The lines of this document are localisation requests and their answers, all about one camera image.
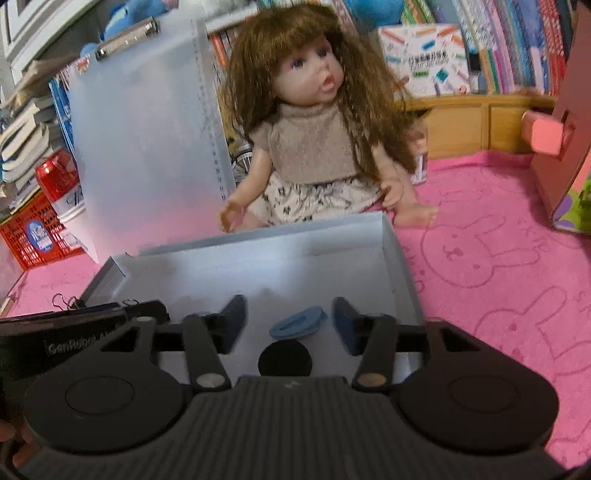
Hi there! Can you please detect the blue plush toy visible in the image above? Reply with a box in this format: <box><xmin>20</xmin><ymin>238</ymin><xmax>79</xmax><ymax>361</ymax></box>
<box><xmin>104</xmin><ymin>0</ymin><xmax>179</xmax><ymax>40</ymax></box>

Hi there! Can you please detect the wooden drawer unit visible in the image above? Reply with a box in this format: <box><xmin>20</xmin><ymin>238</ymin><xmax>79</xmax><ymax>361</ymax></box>
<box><xmin>406</xmin><ymin>95</ymin><xmax>560</xmax><ymax>161</ymax></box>

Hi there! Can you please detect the person's left hand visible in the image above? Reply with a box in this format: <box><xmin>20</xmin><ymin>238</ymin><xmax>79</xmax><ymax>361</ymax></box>
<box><xmin>0</xmin><ymin>421</ymin><xmax>29</xmax><ymax>468</ymax></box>

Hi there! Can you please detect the red plastic crate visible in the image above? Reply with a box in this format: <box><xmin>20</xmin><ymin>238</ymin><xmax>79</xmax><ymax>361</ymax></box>
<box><xmin>0</xmin><ymin>191</ymin><xmax>86</xmax><ymax>271</ymax></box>

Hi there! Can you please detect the blue plastic clip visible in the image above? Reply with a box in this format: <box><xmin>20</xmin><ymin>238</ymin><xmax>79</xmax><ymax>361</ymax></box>
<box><xmin>269</xmin><ymin>305</ymin><xmax>329</xmax><ymax>341</ymax></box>

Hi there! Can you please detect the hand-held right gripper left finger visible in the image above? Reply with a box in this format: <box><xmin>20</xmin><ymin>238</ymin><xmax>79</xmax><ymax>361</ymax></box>
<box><xmin>97</xmin><ymin>294</ymin><xmax>248</xmax><ymax>394</ymax></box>

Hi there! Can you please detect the translucent clipboard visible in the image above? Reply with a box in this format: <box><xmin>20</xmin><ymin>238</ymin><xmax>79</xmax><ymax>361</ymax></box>
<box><xmin>65</xmin><ymin>16</ymin><xmax>239</xmax><ymax>265</ymax></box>

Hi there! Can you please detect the red soda can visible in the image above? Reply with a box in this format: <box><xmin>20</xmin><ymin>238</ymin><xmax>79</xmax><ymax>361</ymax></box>
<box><xmin>35</xmin><ymin>148</ymin><xmax>88</xmax><ymax>222</ymax></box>

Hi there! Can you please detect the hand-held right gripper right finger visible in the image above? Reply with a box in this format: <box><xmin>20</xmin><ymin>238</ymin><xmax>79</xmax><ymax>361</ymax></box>
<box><xmin>331</xmin><ymin>296</ymin><xmax>484</xmax><ymax>394</ymax></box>

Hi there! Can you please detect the small black binder clip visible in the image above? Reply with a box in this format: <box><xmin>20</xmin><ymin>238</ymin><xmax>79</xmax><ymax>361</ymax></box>
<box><xmin>52</xmin><ymin>293</ymin><xmax>88</xmax><ymax>311</ymax></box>

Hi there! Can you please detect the row of upright books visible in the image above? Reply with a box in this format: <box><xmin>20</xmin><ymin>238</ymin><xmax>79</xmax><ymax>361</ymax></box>
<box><xmin>203</xmin><ymin>0</ymin><xmax>579</xmax><ymax>99</ymax></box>

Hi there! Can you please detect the pencil-print white box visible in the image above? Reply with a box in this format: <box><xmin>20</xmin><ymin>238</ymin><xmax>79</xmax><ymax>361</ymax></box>
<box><xmin>378</xmin><ymin>23</ymin><xmax>473</xmax><ymax>98</ymax></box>

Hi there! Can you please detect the stack of worn books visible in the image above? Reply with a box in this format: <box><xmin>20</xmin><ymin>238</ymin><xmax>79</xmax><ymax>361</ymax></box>
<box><xmin>0</xmin><ymin>51</ymin><xmax>85</xmax><ymax>209</ymax></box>

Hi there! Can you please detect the pink rabbit-print blanket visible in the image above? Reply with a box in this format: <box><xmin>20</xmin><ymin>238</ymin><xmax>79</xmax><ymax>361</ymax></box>
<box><xmin>0</xmin><ymin>152</ymin><xmax>591</xmax><ymax>472</ymax></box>

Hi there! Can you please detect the small white carton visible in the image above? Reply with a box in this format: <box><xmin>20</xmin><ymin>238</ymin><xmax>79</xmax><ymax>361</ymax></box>
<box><xmin>410</xmin><ymin>152</ymin><xmax>431</xmax><ymax>186</ymax></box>

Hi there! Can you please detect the black round cap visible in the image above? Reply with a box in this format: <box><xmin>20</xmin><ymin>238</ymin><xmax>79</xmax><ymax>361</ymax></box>
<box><xmin>258</xmin><ymin>340</ymin><xmax>313</xmax><ymax>378</ymax></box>

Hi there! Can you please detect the grey cardboard box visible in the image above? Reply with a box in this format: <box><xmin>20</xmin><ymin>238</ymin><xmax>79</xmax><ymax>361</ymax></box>
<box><xmin>81</xmin><ymin>211</ymin><xmax>426</xmax><ymax>376</ymax></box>

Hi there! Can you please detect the blue plush with white belly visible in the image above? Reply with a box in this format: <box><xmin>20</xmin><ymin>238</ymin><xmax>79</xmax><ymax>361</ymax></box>
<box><xmin>344</xmin><ymin>0</ymin><xmax>403</xmax><ymax>25</ymax></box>

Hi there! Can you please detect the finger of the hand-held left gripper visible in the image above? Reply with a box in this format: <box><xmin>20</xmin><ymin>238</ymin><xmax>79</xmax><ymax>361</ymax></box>
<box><xmin>121</xmin><ymin>299</ymin><xmax>170</xmax><ymax>321</ymax></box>

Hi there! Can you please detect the long-haired doll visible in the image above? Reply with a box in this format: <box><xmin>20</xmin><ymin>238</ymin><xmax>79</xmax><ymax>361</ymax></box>
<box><xmin>217</xmin><ymin>2</ymin><xmax>439</xmax><ymax>232</ymax></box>

